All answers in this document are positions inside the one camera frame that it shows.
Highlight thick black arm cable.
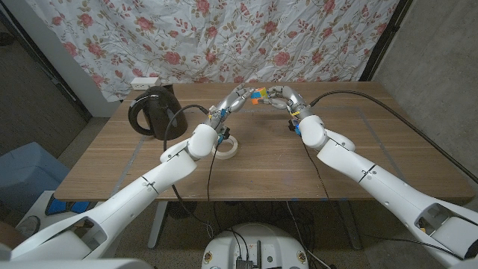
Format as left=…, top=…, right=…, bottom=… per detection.
left=163, top=104, right=216, bottom=240
left=308, top=89, right=478, bottom=185

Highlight white table leg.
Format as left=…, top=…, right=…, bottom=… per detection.
left=147, top=200, right=169, bottom=250

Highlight blue-grey storage box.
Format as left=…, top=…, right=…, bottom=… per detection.
left=0, top=141, right=71, bottom=216

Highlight thin black left wrist wire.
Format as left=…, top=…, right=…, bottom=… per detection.
left=206, top=143, right=221, bottom=231

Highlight white power strip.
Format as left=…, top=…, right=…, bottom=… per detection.
left=130, top=76, right=162, bottom=91

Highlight beige masking tape roll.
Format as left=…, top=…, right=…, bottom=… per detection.
left=211, top=134, right=239, bottom=161

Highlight black electric kettle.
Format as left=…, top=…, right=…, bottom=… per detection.
left=128, top=85, right=188, bottom=141

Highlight grey sneaker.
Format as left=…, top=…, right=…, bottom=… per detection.
left=14, top=215, right=41, bottom=238

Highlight black round floor disc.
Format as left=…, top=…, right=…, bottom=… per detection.
left=167, top=200, right=198, bottom=220

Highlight black backdrop pole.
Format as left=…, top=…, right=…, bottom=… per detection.
left=358, top=0, right=414, bottom=82

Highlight white floor platform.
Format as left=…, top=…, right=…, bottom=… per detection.
left=14, top=190, right=102, bottom=236

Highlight white robot chest cover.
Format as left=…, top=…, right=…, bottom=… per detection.
left=0, top=258, right=154, bottom=269

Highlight white floral backdrop cloth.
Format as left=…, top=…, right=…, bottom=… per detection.
left=25, top=0, right=400, bottom=102

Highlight thin black wrist wire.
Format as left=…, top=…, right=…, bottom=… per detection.
left=206, top=143, right=221, bottom=231
left=299, top=134, right=466, bottom=261

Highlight brown wooden surface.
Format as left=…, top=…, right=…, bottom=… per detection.
left=0, top=222, right=27, bottom=250

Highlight white robot torso base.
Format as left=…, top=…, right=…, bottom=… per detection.
left=201, top=223, right=309, bottom=269

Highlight black door frame rail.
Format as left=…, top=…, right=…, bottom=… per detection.
left=0, top=3, right=93, bottom=123

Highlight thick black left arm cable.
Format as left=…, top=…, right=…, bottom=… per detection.
left=163, top=104, right=216, bottom=240

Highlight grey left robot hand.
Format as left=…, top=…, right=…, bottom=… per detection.
left=207, top=83, right=256, bottom=129

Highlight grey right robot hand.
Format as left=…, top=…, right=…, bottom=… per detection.
left=261, top=85, right=314, bottom=121

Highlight multicoloured Rubik's cube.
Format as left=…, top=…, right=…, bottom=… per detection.
left=250, top=87, right=268, bottom=105

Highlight grey table leg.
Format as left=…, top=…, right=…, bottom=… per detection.
left=338, top=200, right=362, bottom=250

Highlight thin black right wrist wire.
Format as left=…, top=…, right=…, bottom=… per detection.
left=299, top=134, right=466, bottom=261

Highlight blue black floor pad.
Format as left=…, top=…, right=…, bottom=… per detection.
left=45, top=197, right=90, bottom=217

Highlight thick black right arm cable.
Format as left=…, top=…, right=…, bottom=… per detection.
left=308, top=89, right=478, bottom=185

